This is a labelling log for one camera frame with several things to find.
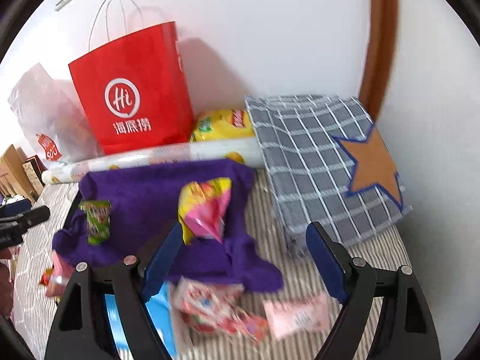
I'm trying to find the yellow and pink snack packet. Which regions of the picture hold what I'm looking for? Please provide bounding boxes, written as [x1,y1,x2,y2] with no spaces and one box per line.
[177,177,233,246]

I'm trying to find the grey checked star fabric bag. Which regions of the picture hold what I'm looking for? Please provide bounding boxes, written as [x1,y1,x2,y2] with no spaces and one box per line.
[244,94,413,259]

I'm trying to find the pale pink flat packet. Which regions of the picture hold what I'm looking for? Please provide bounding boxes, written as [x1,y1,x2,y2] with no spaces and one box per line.
[262,292,331,341]

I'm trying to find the purple cloth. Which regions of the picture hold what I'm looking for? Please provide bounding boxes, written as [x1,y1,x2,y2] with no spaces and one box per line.
[52,158,284,294]

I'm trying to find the green candy packet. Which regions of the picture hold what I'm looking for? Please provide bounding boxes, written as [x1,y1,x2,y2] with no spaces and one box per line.
[78,199,112,245]

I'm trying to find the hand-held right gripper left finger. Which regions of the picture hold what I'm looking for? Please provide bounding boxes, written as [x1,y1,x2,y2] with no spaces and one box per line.
[44,222,184,360]

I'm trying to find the red paper bag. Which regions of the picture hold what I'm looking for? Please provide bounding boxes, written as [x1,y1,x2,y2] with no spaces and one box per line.
[68,0,195,155]

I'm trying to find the white plastic shopping bag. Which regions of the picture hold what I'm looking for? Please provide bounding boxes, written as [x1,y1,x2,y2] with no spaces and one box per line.
[7,63,100,173]

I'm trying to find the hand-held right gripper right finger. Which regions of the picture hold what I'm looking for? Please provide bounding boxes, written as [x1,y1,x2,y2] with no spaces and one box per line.
[305,222,441,360]

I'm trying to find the red and white snack packet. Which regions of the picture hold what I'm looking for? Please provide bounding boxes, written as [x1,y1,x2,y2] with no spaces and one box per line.
[172,277,271,346]

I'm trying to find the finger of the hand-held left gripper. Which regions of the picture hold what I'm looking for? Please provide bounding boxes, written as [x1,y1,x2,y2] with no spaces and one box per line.
[20,205,50,230]

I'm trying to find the wooden door frame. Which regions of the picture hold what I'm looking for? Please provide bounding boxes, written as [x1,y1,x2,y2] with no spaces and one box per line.
[358,0,399,119]

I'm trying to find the wooden bedside desk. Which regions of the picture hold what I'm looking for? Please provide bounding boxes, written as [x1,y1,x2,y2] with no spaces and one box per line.
[0,143,42,203]

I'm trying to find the yellow chip bag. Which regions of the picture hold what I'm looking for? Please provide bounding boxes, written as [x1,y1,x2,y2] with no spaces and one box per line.
[189,109,256,144]

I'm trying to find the striped bed sheet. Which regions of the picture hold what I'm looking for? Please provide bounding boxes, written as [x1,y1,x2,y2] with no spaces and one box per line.
[13,172,424,360]

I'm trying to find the rolled printed plastic sheet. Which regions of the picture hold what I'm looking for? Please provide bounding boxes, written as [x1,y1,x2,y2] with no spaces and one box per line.
[41,137,265,186]

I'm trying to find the blue box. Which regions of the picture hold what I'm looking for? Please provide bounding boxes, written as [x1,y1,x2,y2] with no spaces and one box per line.
[104,281,180,360]

